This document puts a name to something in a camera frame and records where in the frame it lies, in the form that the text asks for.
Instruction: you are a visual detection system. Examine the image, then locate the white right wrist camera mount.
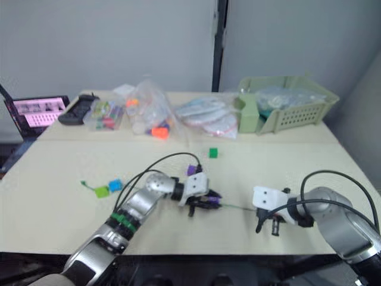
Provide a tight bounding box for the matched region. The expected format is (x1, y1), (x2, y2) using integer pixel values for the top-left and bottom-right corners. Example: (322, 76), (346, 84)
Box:
(252, 186), (299, 225)

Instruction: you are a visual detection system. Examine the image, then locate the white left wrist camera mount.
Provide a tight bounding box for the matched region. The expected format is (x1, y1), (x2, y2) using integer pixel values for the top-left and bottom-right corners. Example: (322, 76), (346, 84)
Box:
(177, 172), (211, 207)

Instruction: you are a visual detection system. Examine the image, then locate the clear bag in basket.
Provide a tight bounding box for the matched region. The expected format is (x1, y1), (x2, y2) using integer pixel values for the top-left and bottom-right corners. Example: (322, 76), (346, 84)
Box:
(255, 86), (326, 116)

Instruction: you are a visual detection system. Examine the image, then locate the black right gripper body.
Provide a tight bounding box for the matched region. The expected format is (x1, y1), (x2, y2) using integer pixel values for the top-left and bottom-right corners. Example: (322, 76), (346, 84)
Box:
(255, 208), (285, 237)

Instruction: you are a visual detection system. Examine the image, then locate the black game controller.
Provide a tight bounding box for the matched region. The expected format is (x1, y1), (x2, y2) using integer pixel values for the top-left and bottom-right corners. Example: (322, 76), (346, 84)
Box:
(57, 93), (101, 126)

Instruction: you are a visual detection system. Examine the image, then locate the open laptop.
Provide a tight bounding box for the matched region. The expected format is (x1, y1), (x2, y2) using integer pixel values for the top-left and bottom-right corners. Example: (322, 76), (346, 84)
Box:
(0, 94), (71, 179)

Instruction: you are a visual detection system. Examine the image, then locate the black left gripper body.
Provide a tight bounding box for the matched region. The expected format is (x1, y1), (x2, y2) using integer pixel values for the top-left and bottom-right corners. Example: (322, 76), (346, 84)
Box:
(184, 195), (209, 217)

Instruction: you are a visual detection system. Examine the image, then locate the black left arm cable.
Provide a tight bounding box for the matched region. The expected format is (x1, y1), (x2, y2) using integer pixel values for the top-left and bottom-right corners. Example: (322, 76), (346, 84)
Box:
(114, 152), (204, 214)

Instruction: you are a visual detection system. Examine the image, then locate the green lace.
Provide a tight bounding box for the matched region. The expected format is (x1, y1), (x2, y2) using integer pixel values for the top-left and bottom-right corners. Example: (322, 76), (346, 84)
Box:
(79, 179), (257, 212)

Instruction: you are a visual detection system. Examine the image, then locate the clear bag of toys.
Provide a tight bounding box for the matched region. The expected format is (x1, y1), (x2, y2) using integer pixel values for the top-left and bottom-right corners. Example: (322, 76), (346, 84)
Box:
(124, 77), (191, 147)

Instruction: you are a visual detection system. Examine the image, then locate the clear bag of masks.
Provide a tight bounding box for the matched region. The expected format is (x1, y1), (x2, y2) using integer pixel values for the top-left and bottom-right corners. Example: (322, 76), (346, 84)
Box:
(174, 92), (241, 139)

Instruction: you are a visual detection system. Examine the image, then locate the clear box of coloured pieces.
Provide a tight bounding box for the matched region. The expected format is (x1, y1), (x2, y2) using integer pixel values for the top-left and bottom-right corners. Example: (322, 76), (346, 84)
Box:
(83, 100), (126, 132)

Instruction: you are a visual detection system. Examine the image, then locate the pale green plastic basket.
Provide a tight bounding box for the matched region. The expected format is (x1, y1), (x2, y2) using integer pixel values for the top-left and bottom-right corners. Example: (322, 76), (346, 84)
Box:
(237, 72), (341, 136)

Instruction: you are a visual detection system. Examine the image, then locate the black vertical post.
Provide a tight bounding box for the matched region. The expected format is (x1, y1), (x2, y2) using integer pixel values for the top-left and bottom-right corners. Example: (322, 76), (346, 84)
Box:
(211, 0), (230, 93)

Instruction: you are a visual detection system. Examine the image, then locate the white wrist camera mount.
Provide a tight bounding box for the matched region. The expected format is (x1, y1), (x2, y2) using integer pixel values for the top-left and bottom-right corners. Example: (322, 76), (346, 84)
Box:
(252, 186), (299, 225)
(177, 172), (211, 207)

